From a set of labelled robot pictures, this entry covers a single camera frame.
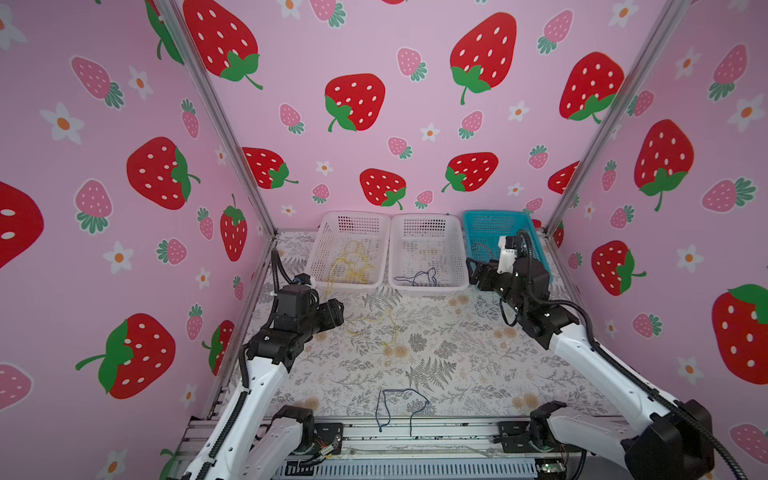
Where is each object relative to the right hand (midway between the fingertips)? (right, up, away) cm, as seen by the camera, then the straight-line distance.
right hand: (477, 260), depth 78 cm
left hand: (-39, -12, 0) cm, 40 cm away
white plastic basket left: (-46, +12, +37) cm, 60 cm away
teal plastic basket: (+11, +11, +30) cm, 33 cm away
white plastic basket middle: (-9, +3, +37) cm, 38 cm away
